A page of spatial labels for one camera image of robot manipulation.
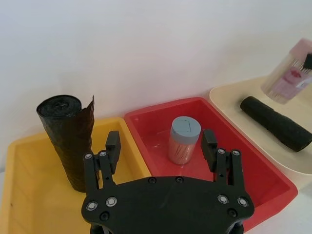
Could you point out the black bag roll, loose end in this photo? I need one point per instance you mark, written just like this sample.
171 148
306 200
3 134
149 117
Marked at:
68 136

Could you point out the toothpick jar with grey lid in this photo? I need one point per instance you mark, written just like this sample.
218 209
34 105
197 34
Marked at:
184 141

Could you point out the cream plastic tray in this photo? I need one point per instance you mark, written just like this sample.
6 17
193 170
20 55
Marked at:
256 132

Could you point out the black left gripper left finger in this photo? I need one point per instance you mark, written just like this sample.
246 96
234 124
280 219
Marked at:
112 151

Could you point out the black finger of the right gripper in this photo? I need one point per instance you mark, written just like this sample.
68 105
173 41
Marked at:
308 63

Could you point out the black bag roll, tightly wound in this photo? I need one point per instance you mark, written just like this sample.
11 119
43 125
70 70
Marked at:
273 122

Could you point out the yellow plastic tray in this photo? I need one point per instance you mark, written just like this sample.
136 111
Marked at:
36 182

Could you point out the red plastic tray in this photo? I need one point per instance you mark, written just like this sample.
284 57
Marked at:
151 126

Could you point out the toothpick jar with pink lid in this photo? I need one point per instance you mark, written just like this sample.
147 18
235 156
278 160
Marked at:
280 83

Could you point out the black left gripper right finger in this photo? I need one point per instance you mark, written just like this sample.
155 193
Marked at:
209 148

